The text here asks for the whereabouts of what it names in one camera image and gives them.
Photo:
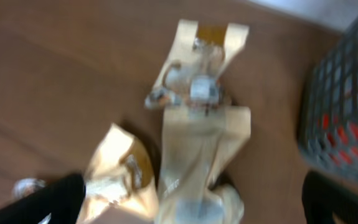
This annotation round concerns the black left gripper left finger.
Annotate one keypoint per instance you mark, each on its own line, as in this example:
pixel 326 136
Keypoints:
pixel 62 200

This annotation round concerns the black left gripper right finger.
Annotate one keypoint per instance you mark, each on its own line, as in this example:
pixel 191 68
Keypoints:
pixel 322 198

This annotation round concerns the orange yellow cracker package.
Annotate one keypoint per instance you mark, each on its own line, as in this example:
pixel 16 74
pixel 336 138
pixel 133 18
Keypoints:
pixel 339 126

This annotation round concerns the beige snack pouch bottom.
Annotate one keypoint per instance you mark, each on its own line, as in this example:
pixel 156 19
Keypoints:
pixel 120 174

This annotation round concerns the beige snack pouch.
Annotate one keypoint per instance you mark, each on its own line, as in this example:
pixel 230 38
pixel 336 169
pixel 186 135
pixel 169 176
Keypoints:
pixel 199 55
pixel 120 174
pixel 197 147

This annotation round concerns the beige snack pouch top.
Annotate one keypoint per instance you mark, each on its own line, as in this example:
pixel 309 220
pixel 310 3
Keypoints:
pixel 199 55

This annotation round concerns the grey plastic basket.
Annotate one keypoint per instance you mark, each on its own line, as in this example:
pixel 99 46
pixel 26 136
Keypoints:
pixel 338 66

